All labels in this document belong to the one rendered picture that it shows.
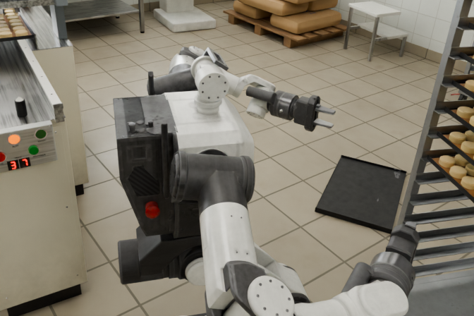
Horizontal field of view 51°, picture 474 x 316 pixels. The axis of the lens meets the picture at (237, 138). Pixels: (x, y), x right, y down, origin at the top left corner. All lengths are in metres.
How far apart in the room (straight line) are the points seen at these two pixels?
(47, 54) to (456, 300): 2.00
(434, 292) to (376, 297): 1.29
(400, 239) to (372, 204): 1.72
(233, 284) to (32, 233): 1.27
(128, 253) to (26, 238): 0.71
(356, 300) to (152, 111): 0.58
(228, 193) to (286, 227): 1.68
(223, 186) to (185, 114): 0.27
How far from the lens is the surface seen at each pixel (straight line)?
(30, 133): 1.70
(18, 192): 1.84
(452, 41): 1.62
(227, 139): 1.04
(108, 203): 2.70
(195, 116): 1.10
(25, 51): 2.18
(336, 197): 2.79
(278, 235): 2.50
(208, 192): 0.89
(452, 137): 1.70
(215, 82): 1.04
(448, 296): 2.21
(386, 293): 0.94
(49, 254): 2.03
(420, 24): 5.22
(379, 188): 2.94
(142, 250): 1.29
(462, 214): 2.04
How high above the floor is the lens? 1.61
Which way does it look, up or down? 30 degrees down
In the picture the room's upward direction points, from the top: 3 degrees clockwise
